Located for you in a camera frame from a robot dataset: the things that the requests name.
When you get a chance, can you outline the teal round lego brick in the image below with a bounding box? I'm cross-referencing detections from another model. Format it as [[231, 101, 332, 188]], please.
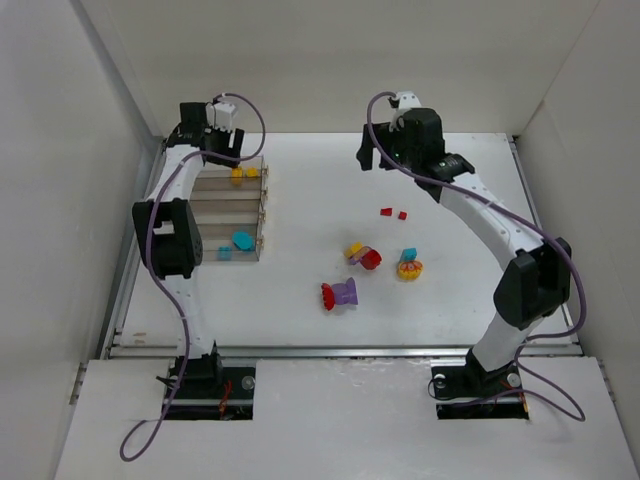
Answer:
[[231, 231, 255, 251]]

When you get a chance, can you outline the small blue lego brick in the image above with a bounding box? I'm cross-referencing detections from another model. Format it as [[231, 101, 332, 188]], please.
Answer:
[[216, 246, 233, 261]]

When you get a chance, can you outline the teal square lego brick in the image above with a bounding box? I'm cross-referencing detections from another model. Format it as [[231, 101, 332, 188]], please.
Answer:
[[400, 248, 417, 263]]

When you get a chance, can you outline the red rounded lego brick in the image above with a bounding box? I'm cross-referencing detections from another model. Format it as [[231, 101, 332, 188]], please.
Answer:
[[360, 249, 382, 271]]

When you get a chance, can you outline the yellow flower lego disc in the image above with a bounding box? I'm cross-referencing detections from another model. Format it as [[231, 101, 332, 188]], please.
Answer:
[[396, 260, 424, 281]]

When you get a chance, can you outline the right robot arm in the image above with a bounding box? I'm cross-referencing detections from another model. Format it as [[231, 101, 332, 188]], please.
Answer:
[[356, 108, 571, 385]]

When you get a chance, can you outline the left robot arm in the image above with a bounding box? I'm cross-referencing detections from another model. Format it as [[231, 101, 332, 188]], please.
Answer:
[[132, 96, 244, 396]]

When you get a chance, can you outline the clear acrylic bin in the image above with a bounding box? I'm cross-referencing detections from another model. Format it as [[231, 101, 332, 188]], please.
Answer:
[[191, 200, 265, 226], [190, 179, 269, 202], [197, 156, 269, 183], [200, 224, 264, 263]]

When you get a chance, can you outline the purple lego vase piece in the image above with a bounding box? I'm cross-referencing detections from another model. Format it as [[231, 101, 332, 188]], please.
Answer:
[[331, 277, 359, 306]]

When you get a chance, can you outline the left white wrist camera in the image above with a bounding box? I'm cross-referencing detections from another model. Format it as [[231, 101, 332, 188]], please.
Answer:
[[211, 101, 238, 133]]

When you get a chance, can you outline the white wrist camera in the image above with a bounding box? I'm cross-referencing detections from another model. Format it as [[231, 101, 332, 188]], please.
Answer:
[[388, 91, 422, 124], [211, 101, 238, 133]]

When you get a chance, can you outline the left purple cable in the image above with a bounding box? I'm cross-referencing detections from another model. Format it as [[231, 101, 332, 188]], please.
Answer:
[[119, 92, 266, 461]]

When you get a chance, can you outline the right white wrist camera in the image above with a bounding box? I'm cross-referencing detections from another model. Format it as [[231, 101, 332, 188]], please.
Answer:
[[388, 91, 422, 124]]

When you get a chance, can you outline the aluminium frame rail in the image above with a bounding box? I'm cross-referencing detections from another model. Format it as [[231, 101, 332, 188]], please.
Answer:
[[104, 344, 586, 359]]

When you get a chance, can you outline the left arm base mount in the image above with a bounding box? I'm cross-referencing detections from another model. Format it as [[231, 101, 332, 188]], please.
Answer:
[[165, 356, 256, 421]]

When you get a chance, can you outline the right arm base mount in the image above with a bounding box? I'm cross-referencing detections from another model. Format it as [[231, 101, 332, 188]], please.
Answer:
[[428, 364, 529, 421]]

